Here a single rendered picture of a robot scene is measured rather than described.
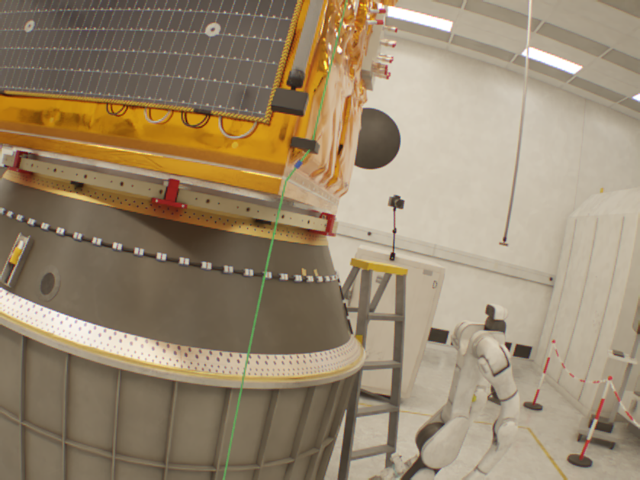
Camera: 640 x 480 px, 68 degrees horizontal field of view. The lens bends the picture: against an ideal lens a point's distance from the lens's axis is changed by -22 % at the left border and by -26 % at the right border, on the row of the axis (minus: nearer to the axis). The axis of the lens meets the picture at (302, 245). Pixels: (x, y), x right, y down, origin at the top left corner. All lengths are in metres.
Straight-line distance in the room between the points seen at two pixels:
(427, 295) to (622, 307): 2.97
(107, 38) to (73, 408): 1.27
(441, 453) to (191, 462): 0.92
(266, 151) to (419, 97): 8.55
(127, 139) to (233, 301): 0.66
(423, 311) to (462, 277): 4.13
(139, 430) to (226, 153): 0.94
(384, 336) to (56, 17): 4.80
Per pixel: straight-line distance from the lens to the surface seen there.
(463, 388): 2.15
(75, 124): 1.97
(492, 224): 10.09
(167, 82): 1.79
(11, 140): 2.15
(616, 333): 7.43
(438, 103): 10.18
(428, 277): 5.92
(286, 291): 2.16
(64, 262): 1.96
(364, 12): 2.59
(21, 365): 1.97
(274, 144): 1.69
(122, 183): 1.97
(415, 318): 5.95
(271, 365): 2.01
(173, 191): 1.95
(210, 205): 2.00
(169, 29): 1.85
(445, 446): 2.17
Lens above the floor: 1.72
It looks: 3 degrees down
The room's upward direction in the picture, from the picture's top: 13 degrees clockwise
